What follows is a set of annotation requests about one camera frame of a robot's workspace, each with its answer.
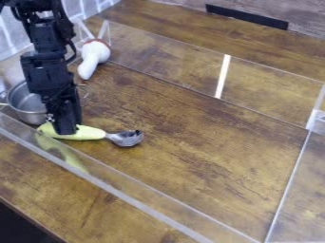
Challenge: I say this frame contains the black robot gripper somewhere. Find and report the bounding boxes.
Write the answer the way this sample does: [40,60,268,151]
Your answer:
[20,51,83,135]

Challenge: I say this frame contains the green handled metal spoon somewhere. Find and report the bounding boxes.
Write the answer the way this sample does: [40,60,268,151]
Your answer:
[38,122,143,147]

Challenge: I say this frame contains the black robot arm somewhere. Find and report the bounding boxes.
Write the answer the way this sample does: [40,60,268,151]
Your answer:
[0,0,83,135]

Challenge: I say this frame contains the small steel pot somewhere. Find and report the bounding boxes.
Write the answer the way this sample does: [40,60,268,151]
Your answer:
[0,80,91,125]

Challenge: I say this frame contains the white mushroom toy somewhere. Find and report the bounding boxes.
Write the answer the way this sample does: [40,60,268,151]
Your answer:
[78,38,111,80]

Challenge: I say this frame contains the black strip on table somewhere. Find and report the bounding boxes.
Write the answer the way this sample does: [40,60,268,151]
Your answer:
[206,4,289,30]

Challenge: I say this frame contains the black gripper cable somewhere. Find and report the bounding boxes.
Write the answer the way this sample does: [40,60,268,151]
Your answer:
[63,39,80,65]

